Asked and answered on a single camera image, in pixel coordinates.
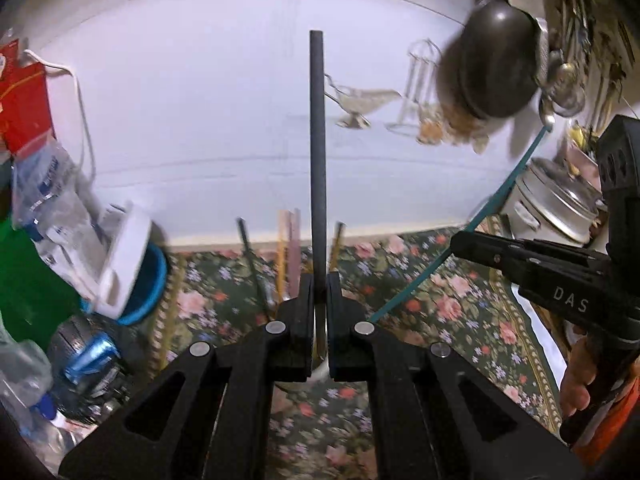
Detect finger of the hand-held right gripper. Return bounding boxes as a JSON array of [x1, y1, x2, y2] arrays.
[[450, 231, 609, 267], [492, 260, 602, 287]]

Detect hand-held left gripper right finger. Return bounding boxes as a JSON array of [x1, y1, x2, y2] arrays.
[[325, 272, 586, 480]]

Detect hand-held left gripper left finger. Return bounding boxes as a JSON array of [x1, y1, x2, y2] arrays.
[[57, 272, 317, 480]]

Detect yellow chopstick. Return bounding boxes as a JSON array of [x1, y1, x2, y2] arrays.
[[327, 221, 347, 273], [275, 242, 288, 306]]

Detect teal handled utensil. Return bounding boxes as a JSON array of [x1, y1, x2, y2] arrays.
[[369, 117, 553, 323]]

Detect white paper cup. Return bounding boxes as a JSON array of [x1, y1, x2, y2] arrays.
[[274, 355, 335, 395]]

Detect pink chopstick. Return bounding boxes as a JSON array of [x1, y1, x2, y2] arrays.
[[290, 209, 302, 286], [278, 210, 292, 261]]

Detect dark grey straw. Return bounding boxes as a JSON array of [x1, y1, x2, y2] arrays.
[[308, 30, 328, 361]]

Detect person's right forearm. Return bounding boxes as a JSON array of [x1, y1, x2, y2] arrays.
[[582, 375, 640, 468]]

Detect hanging kitchen utensils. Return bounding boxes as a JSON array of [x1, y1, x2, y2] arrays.
[[547, 0, 636, 136]]

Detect person's right hand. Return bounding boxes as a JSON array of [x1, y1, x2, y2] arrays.
[[559, 334, 610, 419]]

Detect floral tablecloth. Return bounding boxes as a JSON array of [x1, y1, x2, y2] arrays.
[[150, 227, 571, 480]]

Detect steel pot with lid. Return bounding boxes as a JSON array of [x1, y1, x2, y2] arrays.
[[500, 157, 603, 248]]

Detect amber glass jar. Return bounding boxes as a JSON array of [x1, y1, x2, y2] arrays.
[[419, 107, 447, 147]]

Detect blue plastic bowl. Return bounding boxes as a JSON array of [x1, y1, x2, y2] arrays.
[[117, 245, 168, 326]]

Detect metal skimmer ladle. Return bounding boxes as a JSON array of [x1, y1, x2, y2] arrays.
[[542, 50, 587, 117]]

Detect white plastic tub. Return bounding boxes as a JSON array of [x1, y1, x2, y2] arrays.
[[92, 201, 153, 318]]

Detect dark hanging wok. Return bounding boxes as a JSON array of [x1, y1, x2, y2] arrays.
[[442, 0, 543, 121]]

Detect metal grater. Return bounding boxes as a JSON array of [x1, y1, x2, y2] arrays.
[[534, 17, 551, 86]]

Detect shiny blue object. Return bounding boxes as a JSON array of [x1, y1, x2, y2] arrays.
[[65, 335, 121, 381]]

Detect clear printed plastic bag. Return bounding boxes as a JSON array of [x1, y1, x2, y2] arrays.
[[12, 142, 108, 281]]

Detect green plastic sheet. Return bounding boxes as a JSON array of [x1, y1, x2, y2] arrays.
[[0, 215, 83, 341]]

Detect clear plastic bottle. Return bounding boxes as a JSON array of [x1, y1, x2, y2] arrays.
[[0, 340, 57, 443]]

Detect red paper bag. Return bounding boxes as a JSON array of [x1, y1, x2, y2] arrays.
[[0, 40, 56, 156]]

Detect wire utensil stand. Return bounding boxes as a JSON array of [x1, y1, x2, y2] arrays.
[[387, 39, 441, 136]]

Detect white cord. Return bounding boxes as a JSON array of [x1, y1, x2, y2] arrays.
[[25, 50, 97, 186]]

